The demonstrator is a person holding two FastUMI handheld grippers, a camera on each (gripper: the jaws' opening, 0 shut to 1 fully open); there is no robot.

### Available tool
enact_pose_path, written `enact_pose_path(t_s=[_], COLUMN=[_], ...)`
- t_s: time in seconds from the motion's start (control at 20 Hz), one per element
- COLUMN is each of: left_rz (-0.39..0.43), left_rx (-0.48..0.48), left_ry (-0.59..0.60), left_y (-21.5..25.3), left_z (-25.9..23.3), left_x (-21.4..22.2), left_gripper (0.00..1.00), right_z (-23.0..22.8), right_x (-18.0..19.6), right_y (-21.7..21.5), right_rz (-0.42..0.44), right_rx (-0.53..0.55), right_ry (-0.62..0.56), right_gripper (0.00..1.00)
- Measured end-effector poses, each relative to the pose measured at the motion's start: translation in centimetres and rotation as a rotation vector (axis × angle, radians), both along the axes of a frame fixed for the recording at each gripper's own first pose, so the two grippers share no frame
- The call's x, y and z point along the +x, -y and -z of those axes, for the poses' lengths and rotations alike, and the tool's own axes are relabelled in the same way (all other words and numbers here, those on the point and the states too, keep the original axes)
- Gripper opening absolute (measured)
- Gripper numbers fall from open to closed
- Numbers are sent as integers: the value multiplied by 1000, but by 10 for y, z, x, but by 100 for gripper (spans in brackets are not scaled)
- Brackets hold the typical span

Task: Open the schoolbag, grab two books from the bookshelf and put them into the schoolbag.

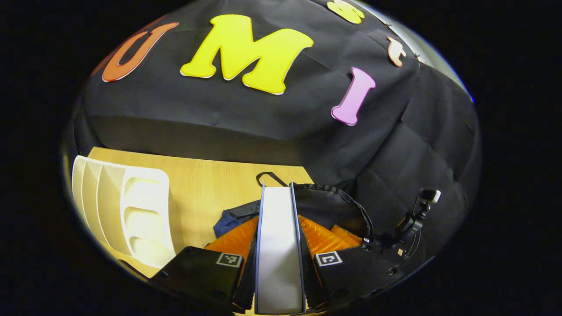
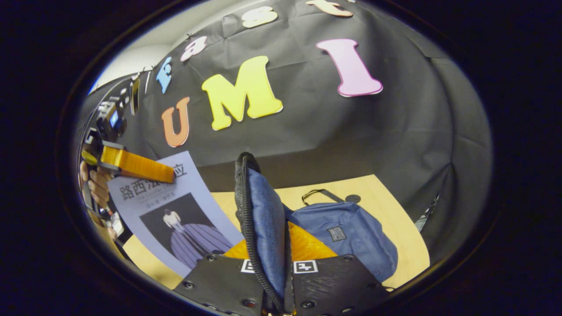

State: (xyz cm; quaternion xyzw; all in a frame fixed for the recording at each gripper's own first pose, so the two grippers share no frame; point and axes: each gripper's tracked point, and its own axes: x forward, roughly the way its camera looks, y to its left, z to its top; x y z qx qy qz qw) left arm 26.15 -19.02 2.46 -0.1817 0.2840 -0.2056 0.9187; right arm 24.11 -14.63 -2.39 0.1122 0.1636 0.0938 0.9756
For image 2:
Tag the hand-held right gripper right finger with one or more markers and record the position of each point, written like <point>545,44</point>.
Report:
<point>333,285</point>

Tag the black round disc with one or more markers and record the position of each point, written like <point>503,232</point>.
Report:
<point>352,199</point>

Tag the blue schoolbag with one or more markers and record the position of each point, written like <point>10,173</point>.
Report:
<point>351,237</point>

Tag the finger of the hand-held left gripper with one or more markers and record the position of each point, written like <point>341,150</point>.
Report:
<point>140,166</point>

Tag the lavender book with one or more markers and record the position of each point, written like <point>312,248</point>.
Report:
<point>145,206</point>

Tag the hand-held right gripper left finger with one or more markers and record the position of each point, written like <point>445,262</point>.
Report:
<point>224,285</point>

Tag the black backdrop cloth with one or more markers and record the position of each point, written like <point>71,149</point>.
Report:
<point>373,140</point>

